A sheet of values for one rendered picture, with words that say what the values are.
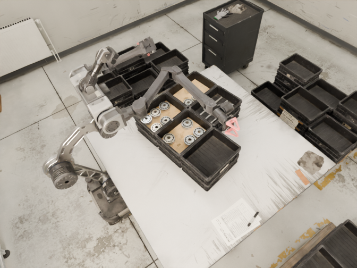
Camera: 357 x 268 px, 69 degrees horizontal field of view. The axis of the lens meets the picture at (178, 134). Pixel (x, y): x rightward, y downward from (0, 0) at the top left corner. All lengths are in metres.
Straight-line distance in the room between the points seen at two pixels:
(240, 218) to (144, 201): 0.75
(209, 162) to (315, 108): 1.49
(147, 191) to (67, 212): 1.21
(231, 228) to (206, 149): 0.64
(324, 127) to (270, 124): 0.76
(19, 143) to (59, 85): 1.06
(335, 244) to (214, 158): 1.27
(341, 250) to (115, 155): 2.09
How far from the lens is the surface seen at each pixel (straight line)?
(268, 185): 2.23
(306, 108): 3.11
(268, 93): 3.45
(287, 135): 2.53
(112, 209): 2.69
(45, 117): 4.02
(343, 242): 2.76
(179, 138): 2.23
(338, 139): 3.13
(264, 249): 2.80
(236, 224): 2.07
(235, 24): 3.38
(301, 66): 3.60
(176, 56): 3.55
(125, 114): 1.60
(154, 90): 1.71
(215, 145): 2.19
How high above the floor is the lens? 2.67
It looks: 54 degrees down
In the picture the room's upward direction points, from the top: 6 degrees counter-clockwise
